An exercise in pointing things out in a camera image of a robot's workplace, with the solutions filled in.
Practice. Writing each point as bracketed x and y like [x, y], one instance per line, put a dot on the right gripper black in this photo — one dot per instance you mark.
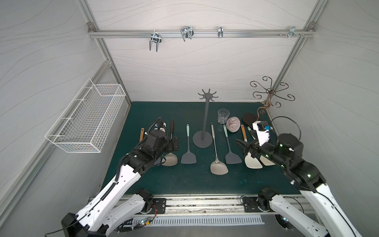
[251, 149]

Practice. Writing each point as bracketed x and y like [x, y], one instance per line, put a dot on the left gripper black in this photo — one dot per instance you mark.
[173, 143]

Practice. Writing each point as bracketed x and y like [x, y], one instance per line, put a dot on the dark brown handled utensil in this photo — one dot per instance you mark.
[170, 159]

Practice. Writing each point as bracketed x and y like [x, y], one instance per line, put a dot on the cream spatula wooden handle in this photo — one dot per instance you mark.
[250, 161]

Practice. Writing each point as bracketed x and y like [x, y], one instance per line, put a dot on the grey slotted turner mint handle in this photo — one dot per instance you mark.
[188, 158]

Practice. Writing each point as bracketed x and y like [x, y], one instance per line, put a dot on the cream spoon wooden handle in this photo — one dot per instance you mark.
[142, 131]

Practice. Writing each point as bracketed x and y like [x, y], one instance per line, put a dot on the steel turner metal handle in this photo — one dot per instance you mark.
[217, 167]

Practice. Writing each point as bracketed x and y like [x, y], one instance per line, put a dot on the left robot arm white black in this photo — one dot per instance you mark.
[102, 216]

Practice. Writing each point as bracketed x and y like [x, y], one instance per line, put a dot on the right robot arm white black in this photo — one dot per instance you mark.
[287, 153]

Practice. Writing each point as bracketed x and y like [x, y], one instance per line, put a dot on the grey utensil rack stand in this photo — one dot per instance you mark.
[203, 139]

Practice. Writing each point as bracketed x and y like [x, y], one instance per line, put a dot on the pink striped bowl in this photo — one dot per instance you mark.
[233, 124]

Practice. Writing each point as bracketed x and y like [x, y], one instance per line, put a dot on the clear drinking glass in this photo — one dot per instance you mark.
[223, 115]

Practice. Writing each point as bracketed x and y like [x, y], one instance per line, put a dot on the bronze scroll hook stand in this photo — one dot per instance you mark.
[268, 93]

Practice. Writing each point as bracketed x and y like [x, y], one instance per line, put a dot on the white vent strip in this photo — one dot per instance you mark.
[215, 220]

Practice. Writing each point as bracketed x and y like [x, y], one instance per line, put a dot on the double metal hook left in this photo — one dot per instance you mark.
[155, 39]

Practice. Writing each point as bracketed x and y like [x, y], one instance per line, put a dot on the double metal hook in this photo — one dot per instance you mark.
[155, 39]
[187, 32]

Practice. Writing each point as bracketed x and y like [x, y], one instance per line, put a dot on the double metal hook middle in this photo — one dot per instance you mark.
[187, 32]

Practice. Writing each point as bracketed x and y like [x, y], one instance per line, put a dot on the small metal hook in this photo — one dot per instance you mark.
[220, 32]

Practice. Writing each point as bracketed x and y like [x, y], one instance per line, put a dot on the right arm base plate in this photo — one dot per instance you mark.
[250, 204]

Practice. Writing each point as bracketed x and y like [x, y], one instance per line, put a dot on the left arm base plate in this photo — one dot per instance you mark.
[158, 205]

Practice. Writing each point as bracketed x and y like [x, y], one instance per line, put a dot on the white wire basket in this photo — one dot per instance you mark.
[85, 124]

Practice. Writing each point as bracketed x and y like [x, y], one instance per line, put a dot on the aluminium cross rail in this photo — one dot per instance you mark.
[206, 34]

